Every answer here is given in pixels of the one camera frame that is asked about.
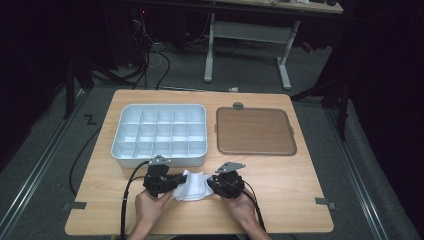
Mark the metal floor rail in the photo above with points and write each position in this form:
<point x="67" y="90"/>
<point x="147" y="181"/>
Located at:
<point x="356" y="173"/>
<point x="40" y="166"/>

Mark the grey tape strip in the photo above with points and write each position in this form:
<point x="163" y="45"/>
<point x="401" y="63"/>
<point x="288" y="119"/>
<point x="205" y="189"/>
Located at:
<point x="323" y="201"/>
<point x="76" y="205"/>

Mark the white plug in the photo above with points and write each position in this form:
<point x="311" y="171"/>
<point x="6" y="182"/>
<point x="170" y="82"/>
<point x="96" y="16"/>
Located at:
<point x="233" y="89"/>

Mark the white compartment storage box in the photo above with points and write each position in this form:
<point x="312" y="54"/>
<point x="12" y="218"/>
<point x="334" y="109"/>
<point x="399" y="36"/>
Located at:
<point x="160" y="133"/>

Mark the red object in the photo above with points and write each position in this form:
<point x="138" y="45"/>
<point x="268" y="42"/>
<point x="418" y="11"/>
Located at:
<point x="307" y="47"/>

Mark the person's right hand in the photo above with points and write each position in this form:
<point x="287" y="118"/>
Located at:
<point x="241" y="210"/>

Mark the brown flat tray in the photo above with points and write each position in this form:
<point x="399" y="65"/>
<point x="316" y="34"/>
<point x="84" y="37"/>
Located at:
<point x="255" y="131"/>

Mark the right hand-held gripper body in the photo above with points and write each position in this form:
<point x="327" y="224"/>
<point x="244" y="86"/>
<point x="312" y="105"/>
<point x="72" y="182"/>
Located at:
<point x="230" y="185"/>

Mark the black metal stand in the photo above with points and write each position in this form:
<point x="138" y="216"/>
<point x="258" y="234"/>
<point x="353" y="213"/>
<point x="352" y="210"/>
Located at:
<point x="69" y="90"/>
<point x="342" y="110"/>

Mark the person's left hand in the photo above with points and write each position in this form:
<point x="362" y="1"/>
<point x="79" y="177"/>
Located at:
<point x="150" y="208"/>

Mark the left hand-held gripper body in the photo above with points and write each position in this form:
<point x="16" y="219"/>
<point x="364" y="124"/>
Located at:
<point x="158" y="180"/>

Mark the grey round knob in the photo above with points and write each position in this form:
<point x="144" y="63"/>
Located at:
<point x="238" y="105"/>

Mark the white sock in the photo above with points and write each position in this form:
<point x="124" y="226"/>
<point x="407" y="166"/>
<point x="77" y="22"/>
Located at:
<point x="195" y="186"/>

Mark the desk with white legs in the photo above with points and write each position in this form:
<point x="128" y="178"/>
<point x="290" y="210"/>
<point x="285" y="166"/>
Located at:
<point x="250" y="33"/>

